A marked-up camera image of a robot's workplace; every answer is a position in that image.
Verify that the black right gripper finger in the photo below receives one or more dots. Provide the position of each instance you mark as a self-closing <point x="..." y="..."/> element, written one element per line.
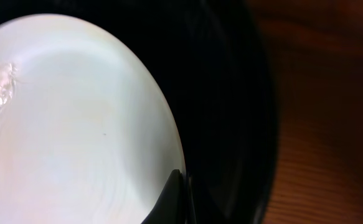
<point x="169" y="208"/>

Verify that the light blue plate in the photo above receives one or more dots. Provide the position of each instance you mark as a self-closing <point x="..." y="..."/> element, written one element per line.
<point x="86" y="135"/>

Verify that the round black tray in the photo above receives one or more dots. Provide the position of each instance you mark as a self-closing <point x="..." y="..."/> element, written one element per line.
<point x="209" y="61"/>

